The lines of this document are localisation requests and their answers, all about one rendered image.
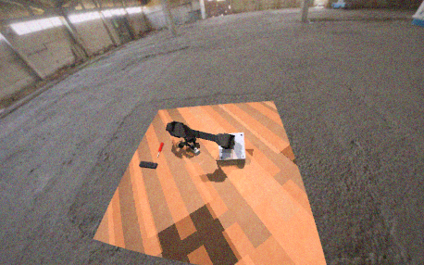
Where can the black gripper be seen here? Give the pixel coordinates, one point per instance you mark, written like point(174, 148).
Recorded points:
point(181, 145)

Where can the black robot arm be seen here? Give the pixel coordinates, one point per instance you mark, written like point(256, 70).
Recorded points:
point(178, 130)

